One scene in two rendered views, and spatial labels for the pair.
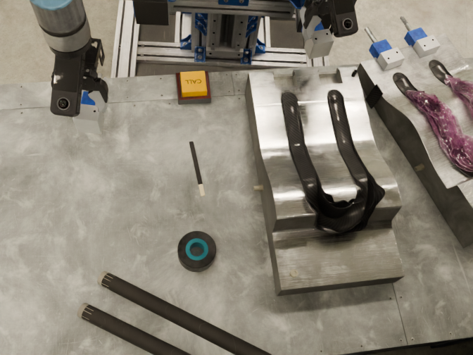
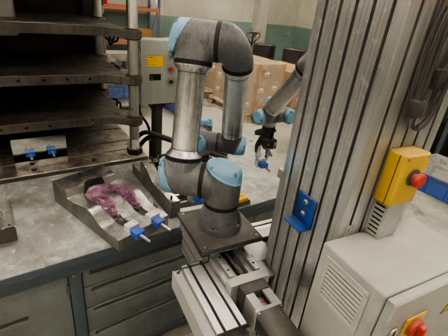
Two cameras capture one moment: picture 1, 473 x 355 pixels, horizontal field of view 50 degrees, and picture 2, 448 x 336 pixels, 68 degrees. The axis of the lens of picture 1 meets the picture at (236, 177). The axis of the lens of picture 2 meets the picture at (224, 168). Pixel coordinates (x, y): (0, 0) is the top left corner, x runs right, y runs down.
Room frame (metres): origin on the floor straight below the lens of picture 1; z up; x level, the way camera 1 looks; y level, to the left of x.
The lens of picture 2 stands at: (2.07, -0.42, 1.72)
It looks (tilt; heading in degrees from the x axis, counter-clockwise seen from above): 26 degrees down; 161
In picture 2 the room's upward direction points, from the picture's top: 6 degrees clockwise
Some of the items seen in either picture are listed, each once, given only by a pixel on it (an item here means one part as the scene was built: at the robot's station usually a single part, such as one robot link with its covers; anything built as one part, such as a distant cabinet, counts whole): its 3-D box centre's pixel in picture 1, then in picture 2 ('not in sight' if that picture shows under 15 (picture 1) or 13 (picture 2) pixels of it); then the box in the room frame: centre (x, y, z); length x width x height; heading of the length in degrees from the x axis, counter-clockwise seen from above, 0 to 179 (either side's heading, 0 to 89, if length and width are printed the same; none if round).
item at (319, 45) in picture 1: (312, 28); (201, 199); (0.84, -0.10, 0.93); 0.13 x 0.05 x 0.05; 27
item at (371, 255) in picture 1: (321, 169); (173, 177); (0.52, -0.18, 0.87); 0.50 x 0.26 x 0.14; 18
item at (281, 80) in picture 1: (284, 82); not in sight; (0.72, -0.06, 0.87); 0.05 x 0.05 x 0.04; 18
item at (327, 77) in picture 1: (328, 80); (182, 200); (0.75, -0.17, 0.87); 0.05 x 0.05 x 0.04; 18
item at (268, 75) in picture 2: not in sight; (246, 84); (-3.49, 1.68, 0.47); 1.22 x 0.80 x 0.94; 19
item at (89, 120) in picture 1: (93, 99); (264, 165); (0.53, 0.33, 0.93); 0.13 x 0.05 x 0.05; 6
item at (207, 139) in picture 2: not in sight; (202, 140); (0.92, -0.14, 1.25); 0.11 x 0.11 x 0.08; 67
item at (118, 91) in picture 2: not in sight; (112, 88); (-3.32, -0.56, 0.36); 0.62 x 0.44 x 0.22; 105
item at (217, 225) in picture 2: not in sight; (220, 212); (1.17, -0.12, 1.09); 0.15 x 0.15 x 0.10
